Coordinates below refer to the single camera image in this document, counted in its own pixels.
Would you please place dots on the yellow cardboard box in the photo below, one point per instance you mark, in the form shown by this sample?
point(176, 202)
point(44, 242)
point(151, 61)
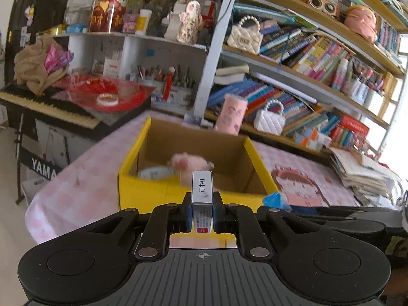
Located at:
point(153, 191)

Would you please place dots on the black piano stand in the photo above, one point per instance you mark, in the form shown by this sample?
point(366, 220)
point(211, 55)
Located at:
point(22, 153)

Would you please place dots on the pen holders with stationery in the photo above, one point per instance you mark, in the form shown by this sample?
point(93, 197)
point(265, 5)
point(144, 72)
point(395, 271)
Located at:
point(153, 75)

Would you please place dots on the grey-blue toy car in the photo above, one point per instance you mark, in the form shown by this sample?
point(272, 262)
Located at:
point(156, 173)

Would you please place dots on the row of colourful books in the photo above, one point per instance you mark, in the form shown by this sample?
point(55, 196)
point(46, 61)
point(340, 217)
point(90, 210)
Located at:
point(287, 108)

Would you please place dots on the pink plush toy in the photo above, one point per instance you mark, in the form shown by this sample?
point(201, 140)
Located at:
point(188, 165)

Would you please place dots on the white bottle yellow label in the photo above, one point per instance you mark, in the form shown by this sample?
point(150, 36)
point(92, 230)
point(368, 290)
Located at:
point(142, 22)

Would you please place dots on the cream quilted handbag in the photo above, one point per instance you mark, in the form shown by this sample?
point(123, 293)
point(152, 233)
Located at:
point(244, 40)

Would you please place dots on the stack of beige books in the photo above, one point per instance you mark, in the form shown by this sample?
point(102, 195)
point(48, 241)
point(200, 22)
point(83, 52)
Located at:
point(231, 73)

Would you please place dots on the orange and white box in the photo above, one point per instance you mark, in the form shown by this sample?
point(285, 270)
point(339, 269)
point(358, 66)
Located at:
point(307, 143)
point(318, 135)

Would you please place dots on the black digital piano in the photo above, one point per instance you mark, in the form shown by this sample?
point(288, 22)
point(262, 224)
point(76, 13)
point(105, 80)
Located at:
point(47, 108)

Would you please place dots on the white quilted handbag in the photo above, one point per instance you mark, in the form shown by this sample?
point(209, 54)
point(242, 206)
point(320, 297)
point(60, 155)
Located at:
point(269, 119)

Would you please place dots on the pink snack packet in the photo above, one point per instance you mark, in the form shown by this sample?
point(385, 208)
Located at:
point(57, 58)

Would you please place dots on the white tape roll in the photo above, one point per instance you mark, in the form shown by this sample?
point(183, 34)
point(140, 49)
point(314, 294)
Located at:
point(107, 98)

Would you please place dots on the thick red book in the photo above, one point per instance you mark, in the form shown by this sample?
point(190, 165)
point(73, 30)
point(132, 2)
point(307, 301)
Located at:
point(353, 124)

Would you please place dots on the brown crumpled cloth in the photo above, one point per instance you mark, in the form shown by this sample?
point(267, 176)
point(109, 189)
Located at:
point(32, 63)

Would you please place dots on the row of upper shelf books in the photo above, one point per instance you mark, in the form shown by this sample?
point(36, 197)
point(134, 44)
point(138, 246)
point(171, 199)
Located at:
point(312, 54)

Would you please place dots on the stack of papers and notebooks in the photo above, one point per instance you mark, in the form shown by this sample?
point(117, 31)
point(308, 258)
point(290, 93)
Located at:
point(360, 172)

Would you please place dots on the wooden speaker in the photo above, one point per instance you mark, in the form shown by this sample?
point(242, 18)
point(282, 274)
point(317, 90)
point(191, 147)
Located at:
point(323, 4)

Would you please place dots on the white frame wooden bookshelf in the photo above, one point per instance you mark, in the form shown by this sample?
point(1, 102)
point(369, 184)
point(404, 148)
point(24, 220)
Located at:
point(210, 54)

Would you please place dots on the red plastic gift wrap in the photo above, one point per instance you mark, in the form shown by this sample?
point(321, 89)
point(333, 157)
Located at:
point(127, 91)

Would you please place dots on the row of red green books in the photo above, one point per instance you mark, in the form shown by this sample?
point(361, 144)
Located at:
point(344, 137)

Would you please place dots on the rolled white paper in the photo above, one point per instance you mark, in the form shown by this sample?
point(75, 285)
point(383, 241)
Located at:
point(287, 87)

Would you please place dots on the pink cartoon tin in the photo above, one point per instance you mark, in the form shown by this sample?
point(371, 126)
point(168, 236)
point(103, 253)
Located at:
point(231, 114)

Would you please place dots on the white side shelf unit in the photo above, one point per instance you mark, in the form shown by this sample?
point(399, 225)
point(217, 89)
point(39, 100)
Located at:
point(95, 51)

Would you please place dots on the red and gold figurine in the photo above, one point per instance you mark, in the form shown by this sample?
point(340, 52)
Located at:
point(106, 9)

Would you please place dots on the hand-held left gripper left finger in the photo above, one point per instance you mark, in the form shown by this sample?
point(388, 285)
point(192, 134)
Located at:
point(188, 210)

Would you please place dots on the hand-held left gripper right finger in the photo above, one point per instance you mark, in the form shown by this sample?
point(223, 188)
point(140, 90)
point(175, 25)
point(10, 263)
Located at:
point(218, 212)

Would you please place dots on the red cartoon pen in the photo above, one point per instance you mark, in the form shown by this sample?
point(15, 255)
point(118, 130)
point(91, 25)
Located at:
point(168, 83)

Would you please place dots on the white and blue staple box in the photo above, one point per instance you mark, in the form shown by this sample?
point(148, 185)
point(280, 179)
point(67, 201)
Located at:
point(202, 191)

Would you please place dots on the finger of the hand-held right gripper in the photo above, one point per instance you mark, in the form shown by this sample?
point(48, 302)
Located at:
point(275, 201)

